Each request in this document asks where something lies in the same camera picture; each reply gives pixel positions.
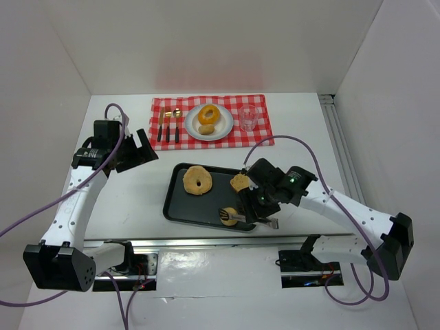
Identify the gold fork black handle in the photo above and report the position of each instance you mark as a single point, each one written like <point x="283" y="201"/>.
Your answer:
<point x="168" y="116"/>

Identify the aluminium rail front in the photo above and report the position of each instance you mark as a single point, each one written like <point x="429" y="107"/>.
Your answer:
<point x="219" y="242"/>

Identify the gold spoon black handle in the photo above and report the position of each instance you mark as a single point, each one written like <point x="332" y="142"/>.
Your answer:
<point x="177" y="113"/>

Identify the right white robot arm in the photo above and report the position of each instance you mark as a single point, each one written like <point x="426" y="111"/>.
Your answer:
<point x="379" y="240"/>

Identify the aluminium rail right side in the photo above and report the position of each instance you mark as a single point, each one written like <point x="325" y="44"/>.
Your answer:
<point x="344" y="160"/>

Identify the aluminium rail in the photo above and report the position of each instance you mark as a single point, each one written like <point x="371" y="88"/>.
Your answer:
<point x="344" y="160"/>
<point x="219" y="242"/>

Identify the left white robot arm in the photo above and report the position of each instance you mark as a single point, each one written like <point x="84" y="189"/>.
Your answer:
<point x="59" y="261"/>

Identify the large pale bagel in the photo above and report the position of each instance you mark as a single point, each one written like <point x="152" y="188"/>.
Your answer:
<point x="197" y="180"/>

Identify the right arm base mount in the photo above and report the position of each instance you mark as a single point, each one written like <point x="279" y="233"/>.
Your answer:
<point x="302" y="270"/>

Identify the small round bun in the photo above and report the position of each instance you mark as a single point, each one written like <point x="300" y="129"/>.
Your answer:
<point x="225" y="215"/>
<point x="206" y="129"/>

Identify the red checkered cloth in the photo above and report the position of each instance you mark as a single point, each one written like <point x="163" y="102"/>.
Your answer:
<point x="236" y="138"/>

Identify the black rectangular tray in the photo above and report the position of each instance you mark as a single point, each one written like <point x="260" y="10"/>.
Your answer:
<point x="202" y="210"/>

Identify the clear drinking glass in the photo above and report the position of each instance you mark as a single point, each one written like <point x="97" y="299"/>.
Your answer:
<point x="248" y="117"/>

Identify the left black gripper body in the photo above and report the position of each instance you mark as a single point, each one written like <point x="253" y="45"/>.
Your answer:
<point x="130" y="153"/>

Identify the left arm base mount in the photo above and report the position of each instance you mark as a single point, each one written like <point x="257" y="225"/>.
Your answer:
<point x="142" y="275"/>

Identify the orange glazed donut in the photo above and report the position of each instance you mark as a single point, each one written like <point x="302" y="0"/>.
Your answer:
<point x="209" y="114"/>

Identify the white round plate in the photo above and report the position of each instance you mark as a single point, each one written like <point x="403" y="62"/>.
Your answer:
<point x="222" y="127"/>

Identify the gold knife black handle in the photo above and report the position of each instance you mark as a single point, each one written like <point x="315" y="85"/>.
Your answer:
<point x="160" y="122"/>

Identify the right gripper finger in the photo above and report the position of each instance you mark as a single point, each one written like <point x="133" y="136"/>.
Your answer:
<point x="269" y="222"/>
<point x="239" y="217"/>

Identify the brown bread slice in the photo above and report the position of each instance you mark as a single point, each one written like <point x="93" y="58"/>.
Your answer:
<point x="239" y="182"/>

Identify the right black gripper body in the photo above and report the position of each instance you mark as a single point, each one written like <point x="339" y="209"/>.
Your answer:
<point x="248" y="201"/>

